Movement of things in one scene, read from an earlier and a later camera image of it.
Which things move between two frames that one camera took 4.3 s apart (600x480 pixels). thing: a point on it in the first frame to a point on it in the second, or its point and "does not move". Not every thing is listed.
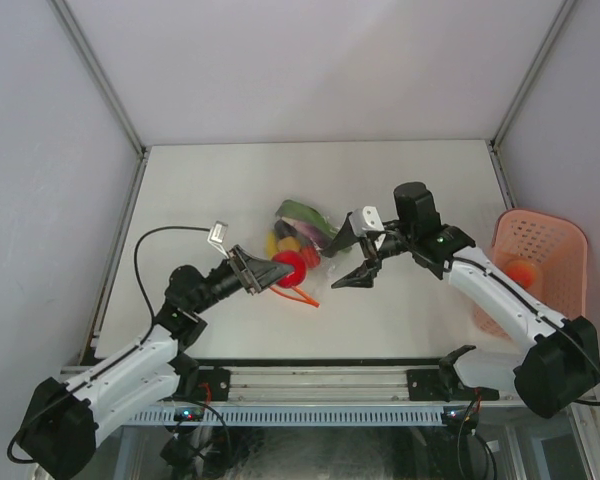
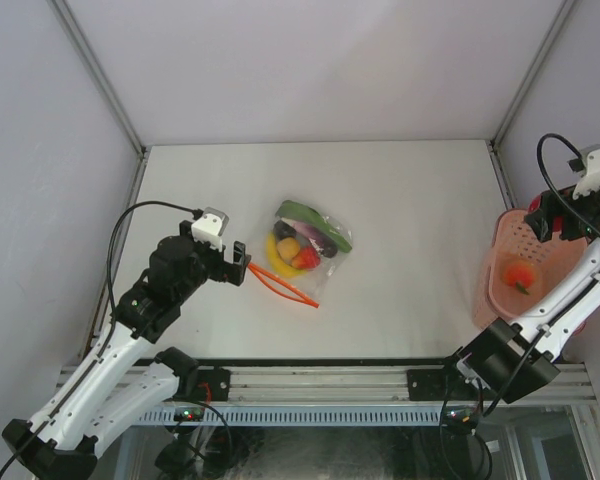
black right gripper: (345, 239) to (561, 203)
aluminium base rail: (336, 385) does not move
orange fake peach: (522, 271) does not move
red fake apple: (297, 277) to (534, 206)
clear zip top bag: (297, 237) does not move
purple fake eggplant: (290, 228) does not move
